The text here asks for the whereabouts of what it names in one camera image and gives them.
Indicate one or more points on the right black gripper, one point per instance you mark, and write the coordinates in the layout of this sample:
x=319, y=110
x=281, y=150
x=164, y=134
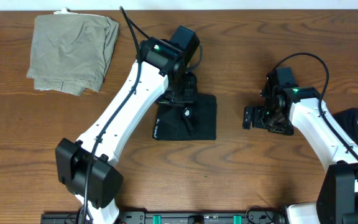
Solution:
x=257, y=121

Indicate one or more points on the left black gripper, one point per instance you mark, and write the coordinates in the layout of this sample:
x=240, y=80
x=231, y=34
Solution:
x=183, y=100

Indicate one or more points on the black polo shirt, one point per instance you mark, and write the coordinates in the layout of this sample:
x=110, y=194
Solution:
x=191, y=122

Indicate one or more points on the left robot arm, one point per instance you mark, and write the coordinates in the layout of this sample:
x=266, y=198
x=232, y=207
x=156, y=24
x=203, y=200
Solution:
x=86, y=167

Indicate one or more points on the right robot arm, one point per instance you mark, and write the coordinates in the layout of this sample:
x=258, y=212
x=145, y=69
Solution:
x=289, y=109

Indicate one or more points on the folded khaki trousers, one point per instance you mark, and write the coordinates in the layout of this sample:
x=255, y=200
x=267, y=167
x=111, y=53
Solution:
x=71, y=52

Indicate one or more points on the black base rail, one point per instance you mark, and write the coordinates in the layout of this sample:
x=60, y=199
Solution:
x=257, y=216

